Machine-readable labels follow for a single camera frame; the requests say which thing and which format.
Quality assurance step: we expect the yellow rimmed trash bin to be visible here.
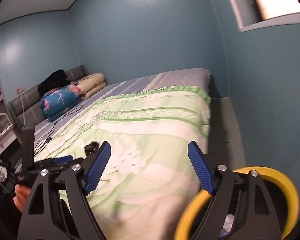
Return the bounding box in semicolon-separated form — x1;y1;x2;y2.
173;166;300;240

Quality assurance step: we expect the person's left hand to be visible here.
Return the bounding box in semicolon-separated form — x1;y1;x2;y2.
13;184;31;213

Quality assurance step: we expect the green floral quilt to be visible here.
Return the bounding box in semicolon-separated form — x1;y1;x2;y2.
35;85;211;239

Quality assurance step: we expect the blue floral folded blanket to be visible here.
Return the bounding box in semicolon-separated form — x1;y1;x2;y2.
39;84;80;122

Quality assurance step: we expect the grey upholstered headboard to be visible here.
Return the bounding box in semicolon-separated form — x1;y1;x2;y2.
8;64;87;131

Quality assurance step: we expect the white desk lamp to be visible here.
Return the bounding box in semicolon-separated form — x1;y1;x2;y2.
0;112;13;129

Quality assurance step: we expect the beige folded blanket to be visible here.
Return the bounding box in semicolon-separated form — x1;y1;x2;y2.
76;73;107;99

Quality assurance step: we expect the black clothing pile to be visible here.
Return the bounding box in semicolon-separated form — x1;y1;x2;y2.
38;69;70;98

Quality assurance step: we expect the black charger cable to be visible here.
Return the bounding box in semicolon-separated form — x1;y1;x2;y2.
33;104;84;156

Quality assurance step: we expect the black tracking camera module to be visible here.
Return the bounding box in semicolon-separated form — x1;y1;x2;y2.
21;127;35;172

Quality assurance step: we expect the white charging cable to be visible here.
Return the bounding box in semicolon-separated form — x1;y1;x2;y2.
19;90;26;131

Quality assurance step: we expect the wall power outlet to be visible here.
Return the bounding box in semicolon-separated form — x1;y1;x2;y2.
16;87;25;94

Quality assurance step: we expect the window with brown frame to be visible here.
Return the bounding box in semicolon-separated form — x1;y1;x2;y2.
229;0;300;32

